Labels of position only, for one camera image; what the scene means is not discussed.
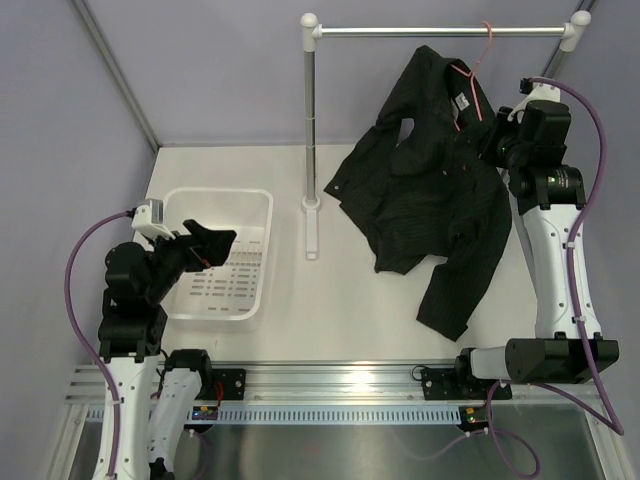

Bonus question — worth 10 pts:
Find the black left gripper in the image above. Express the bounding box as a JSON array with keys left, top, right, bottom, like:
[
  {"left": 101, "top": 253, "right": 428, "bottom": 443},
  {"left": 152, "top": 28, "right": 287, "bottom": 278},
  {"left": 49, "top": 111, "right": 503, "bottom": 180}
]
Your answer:
[{"left": 145, "top": 218, "right": 235, "bottom": 303}]

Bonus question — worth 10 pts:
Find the pink wire hanger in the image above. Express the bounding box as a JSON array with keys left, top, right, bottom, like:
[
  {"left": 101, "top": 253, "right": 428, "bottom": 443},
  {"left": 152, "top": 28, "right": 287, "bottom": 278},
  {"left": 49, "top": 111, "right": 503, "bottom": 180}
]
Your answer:
[{"left": 445, "top": 20, "right": 495, "bottom": 132}]

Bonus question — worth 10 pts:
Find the black pinstriped shirt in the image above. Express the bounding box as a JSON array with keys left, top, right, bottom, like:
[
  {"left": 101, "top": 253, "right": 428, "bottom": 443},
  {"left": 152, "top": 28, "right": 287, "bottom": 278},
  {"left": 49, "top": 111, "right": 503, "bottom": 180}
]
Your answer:
[{"left": 325, "top": 46, "right": 512, "bottom": 341}]

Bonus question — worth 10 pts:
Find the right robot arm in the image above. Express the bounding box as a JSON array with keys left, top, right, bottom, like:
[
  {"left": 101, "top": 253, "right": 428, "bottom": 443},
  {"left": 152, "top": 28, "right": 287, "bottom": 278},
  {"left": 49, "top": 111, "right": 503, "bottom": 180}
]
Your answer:
[{"left": 452, "top": 99, "right": 619, "bottom": 397}]

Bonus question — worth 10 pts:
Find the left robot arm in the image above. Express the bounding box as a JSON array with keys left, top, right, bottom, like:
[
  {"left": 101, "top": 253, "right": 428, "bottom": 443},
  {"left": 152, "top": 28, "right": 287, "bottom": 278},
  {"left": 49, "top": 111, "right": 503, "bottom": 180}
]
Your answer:
[{"left": 94, "top": 219, "right": 237, "bottom": 479}]

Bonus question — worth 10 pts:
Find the white plastic basket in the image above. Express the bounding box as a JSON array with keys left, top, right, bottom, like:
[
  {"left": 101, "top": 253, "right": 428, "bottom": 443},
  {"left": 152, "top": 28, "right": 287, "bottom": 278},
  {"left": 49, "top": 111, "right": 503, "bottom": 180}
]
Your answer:
[{"left": 163, "top": 187, "right": 273, "bottom": 332}]

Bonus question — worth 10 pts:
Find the silver clothes rack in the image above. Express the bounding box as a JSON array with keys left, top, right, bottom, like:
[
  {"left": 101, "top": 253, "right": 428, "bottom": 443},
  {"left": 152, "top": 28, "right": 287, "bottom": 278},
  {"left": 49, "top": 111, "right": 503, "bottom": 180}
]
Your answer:
[{"left": 300, "top": 12, "right": 569, "bottom": 260}]

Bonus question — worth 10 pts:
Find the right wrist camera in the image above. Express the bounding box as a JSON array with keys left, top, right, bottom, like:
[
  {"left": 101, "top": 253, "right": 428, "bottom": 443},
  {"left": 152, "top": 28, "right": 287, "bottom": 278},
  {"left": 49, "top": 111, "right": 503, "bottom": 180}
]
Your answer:
[{"left": 508, "top": 78, "right": 561, "bottom": 122}]

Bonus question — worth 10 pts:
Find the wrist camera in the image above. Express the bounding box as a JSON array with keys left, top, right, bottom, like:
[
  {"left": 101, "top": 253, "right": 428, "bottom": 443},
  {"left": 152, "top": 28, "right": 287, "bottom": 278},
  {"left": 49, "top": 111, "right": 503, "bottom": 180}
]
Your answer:
[
  {"left": 131, "top": 198, "right": 177, "bottom": 242},
  {"left": 508, "top": 78, "right": 561, "bottom": 122}
]

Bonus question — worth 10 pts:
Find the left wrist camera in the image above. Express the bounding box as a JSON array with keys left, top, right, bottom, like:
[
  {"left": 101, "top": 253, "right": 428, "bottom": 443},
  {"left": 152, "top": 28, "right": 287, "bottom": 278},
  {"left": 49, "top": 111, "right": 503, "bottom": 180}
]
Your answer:
[{"left": 131, "top": 198, "right": 177, "bottom": 242}]

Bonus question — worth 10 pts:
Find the aluminium frame post right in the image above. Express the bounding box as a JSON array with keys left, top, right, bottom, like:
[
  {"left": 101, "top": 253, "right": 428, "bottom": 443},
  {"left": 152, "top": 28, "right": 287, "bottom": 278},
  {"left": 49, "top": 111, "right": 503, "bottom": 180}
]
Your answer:
[{"left": 541, "top": 0, "right": 599, "bottom": 79}]

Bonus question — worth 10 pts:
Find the aluminium frame post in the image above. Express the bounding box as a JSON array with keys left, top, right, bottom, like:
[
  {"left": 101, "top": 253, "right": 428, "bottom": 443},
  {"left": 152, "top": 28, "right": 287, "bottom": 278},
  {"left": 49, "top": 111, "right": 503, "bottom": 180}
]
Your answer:
[
  {"left": 541, "top": 0, "right": 599, "bottom": 79},
  {"left": 69, "top": 0, "right": 162, "bottom": 155}
]

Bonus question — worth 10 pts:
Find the aluminium frame post left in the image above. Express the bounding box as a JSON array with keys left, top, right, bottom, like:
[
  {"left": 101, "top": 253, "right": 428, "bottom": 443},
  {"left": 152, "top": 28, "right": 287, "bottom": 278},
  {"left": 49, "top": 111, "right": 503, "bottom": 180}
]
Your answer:
[{"left": 69, "top": 0, "right": 162, "bottom": 155}]

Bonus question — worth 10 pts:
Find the white slotted cable duct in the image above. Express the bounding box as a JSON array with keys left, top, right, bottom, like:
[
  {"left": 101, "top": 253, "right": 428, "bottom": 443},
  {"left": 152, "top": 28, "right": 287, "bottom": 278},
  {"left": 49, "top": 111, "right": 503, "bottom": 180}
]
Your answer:
[{"left": 85, "top": 405, "right": 462, "bottom": 424}]

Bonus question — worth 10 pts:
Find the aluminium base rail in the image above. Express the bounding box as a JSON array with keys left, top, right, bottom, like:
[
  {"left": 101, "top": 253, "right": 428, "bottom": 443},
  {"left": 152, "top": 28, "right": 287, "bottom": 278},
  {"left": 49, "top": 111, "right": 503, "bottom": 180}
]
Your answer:
[{"left": 63, "top": 362, "right": 599, "bottom": 405}]

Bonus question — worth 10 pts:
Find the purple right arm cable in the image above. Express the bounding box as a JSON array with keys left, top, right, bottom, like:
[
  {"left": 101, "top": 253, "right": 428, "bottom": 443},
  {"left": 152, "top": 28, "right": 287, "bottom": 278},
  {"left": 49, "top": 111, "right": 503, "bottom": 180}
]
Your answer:
[{"left": 404, "top": 77, "right": 626, "bottom": 476}]

